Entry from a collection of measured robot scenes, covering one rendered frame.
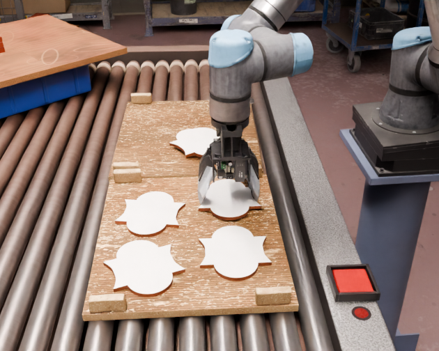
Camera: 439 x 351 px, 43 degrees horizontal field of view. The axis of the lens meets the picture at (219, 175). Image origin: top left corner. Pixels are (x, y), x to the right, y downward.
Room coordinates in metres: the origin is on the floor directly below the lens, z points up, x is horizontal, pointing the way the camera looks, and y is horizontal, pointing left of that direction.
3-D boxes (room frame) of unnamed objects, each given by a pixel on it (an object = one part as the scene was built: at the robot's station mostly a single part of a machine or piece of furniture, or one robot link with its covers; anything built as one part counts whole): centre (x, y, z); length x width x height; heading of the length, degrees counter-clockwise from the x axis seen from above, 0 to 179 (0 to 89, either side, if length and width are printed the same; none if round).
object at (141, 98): (1.46, 0.22, 0.95); 0.06 x 0.02 x 0.03; 92
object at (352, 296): (0.73, -0.23, 0.92); 0.08 x 0.08 x 0.02; 2
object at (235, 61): (0.93, -0.02, 1.24); 0.09 x 0.08 x 0.11; 116
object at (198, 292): (0.86, 0.06, 0.93); 0.41 x 0.35 x 0.02; 3
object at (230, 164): (0.93, -0.02, 1.08); 0.09 x 0.08 x 0.12; 3
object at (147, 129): (1.27, 0.08, 0.93); 0.41 x 0.35 x 0.02; 2
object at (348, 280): (0.73, -0.23, 0.92); 0.06 x 0.06 x 0.01; 2
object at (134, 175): (1.04, 0.20, 0.95); 0.06 x 0.02 x 0.03; 93
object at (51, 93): (1.59, 0.60, 0.97); 0.31 x 0.31 x 0.10; 42
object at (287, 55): (0.99, -0.10, 1.24); 0.11 x 0.11 x 0.08; 26
